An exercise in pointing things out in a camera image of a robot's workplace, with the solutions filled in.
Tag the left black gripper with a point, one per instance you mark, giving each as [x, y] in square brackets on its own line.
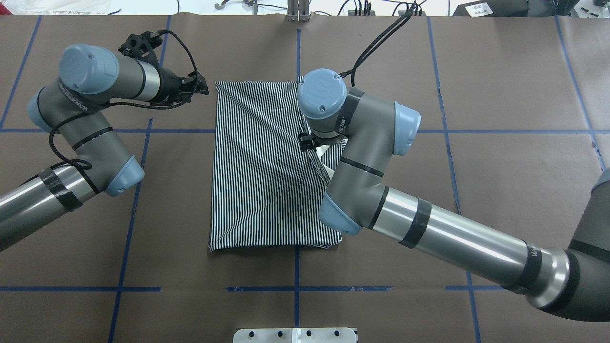
[168, 86]

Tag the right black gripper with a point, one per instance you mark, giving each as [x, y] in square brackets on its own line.
[305, 140]

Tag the blue white striped polo shirt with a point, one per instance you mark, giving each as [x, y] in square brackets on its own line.
[266, 192]

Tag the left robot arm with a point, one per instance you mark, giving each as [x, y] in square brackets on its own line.
[93, 159]

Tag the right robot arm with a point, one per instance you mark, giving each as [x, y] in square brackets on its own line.
[572, 283]

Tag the black box with label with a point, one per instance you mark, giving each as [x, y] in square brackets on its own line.
[492, 8]

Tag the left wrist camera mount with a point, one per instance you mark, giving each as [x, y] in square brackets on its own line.
[142, 47]

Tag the aluminium frame post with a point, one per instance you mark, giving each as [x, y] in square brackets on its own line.
[298, 10]

